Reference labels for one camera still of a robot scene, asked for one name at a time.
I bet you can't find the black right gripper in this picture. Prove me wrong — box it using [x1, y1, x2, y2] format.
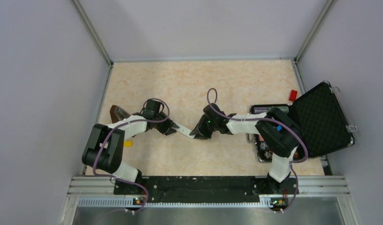
[190, 115, 218, 140]

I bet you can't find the white remote control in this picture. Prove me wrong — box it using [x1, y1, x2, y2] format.
[172, 122, 195, 139]

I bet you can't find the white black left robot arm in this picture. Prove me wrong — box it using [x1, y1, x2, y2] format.
[82, 98, 174, 195]

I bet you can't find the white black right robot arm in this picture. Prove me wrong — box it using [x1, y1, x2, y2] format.
[189, 104, 302, 193]

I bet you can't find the yellow block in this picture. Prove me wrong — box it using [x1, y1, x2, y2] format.
[123, 141, 133, 147]

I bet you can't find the brown round object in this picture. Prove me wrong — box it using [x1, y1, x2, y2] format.
[109, 105, 130, 124]

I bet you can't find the red toy brick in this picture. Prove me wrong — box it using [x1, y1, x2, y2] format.
[288, 90, 298, 102]

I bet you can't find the black poker chip case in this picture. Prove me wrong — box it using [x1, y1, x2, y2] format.
[249, 81, 355, 158]

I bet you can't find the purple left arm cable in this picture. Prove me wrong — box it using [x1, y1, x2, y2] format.
[92, 98, 170, 215]

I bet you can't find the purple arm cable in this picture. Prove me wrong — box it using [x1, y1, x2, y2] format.
[206, 88, 309, 212]
[92, 98, 170, 215]

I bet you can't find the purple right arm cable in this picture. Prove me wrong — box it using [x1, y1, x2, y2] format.
[206, 88, 309, 212]

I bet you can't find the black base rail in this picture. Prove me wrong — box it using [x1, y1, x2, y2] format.
[114, 176, 297, 203]

